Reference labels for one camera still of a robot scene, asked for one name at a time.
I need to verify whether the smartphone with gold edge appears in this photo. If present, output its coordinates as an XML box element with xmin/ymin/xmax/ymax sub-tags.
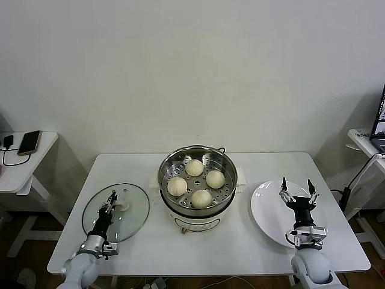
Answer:
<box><xmin>17</xmin><ymin>129</ymin><xmax>42</xmax><ymax>157</ymax></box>

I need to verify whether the white electric steamer pot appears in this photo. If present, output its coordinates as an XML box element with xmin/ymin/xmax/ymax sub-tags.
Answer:
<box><xmin>153</xmin><ymin>180</ymin><xmax>241</xmax><ymax>235</ymax></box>

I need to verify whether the stainless steel steamer basket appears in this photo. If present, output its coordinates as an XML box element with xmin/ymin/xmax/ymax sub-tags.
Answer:
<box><xmin>149</xmin><ymin>145</ymin><xmax>247</xmax><ymax>211</ymax></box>

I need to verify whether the thin black charger cable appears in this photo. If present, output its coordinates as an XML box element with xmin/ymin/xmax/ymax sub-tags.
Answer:
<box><xmin>2</xmin><ymin>146</ymin><xmax>32</xmax><ymax>167</ymax></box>

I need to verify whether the round glass lid cream handle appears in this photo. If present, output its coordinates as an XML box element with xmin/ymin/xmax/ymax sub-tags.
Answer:
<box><xmin>82</xmin><ymin>182</ymin><xmax>150</xmax><ymax>243</ymax></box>

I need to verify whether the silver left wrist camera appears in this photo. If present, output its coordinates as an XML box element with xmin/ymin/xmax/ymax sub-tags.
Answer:
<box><xmin>102</xmin><ymin>241</ymin><xmax>120</xmax><ymax>257</ymax></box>

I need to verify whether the black laptop cable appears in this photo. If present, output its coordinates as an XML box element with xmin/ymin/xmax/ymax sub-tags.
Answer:
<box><xmin>330</xmin><ymin>154</ymin><xmax>380</xmax><ymax>193</ymax></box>

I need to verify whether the white power strip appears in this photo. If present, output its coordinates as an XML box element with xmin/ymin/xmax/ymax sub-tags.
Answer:
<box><xmin>146</xmin><ymin>276</ymin><xmax>169</xmax><ymax>289</ymax></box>

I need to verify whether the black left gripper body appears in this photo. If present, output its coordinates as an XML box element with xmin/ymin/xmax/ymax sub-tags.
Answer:
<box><xmin>87</xmin><ymin>210</ymin><xmax>114</xmax><ymax>237</ymax></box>

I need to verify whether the white round plate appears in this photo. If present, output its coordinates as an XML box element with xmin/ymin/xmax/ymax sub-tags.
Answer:
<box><xmin>250</xmin><ymin>179</ymin><xmax>329</xmax><ymax>250</ymax></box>

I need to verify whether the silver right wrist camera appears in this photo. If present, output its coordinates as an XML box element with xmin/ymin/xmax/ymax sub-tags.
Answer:
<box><xmin>305</xmin><ymin>226</ymin><xmax>328</xmax><ymax>245</ymax></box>

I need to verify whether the white side table with phone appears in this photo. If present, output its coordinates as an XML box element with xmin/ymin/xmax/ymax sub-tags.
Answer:
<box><xmin>0</xmin><ymin>131</ymin><xmax>70</xmax><ymax>258</ymax></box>

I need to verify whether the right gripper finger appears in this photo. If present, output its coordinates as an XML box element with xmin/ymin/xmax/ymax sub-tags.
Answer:
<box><xmin>306</xmin><ymin>179</ymin><xmax>320</xmax><ymax>207</ymax></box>
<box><xmin>279</xmin><ymin>176</ymin><xmax>297</xmax><ymax>204</ymax></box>

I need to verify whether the white side table with laptop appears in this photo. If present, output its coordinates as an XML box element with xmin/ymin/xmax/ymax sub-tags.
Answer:
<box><xmin>345</xmin><ymin>128</ymin><xmax>385</xmax><ymax>259</ymax></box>

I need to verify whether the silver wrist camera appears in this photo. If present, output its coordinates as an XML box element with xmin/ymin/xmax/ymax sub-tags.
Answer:
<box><xmin>305</xmin><ymin>226</ymin><xmax>328</xmax><ymax>245</ymax></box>
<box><xmin>102</xmin><ymin>241</ymin><xmax>120</xmax><ymax>257</ymax></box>

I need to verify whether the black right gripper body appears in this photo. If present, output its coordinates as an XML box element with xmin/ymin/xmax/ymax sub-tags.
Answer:
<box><xmin>285</xmin><ymin>195</ymin><xmax>315</xmax><ymax>226</ymax></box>

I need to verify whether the white steamed baozi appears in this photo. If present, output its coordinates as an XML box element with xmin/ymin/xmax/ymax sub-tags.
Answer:
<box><xmin>191</xmin><ymin>188</ymin><xmax>213</xmax><ymax>209</ymax></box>
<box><xmin>205</xmin><ymin>170</ymin><xmax>226</xmax><ymax>189</ymax></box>
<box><xmin>167</xmin><ymin>176</ymin><xmax>188</xmax><ymax>196</ymax></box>
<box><xmin>185</xmin><ymin>158</ymin><xmax>205</xmax><ymax>178</ymax></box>

